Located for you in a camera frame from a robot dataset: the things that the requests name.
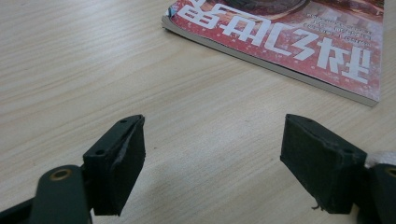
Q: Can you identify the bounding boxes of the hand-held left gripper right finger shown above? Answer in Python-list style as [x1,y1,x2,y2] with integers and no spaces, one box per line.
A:
[279,113,369,216]

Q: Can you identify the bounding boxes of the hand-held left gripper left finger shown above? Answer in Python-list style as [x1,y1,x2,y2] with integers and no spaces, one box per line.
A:
[81,114,147,217]

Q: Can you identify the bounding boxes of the red illustrated magazine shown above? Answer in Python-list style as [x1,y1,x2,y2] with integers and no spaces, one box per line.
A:
[161,0,386,108]

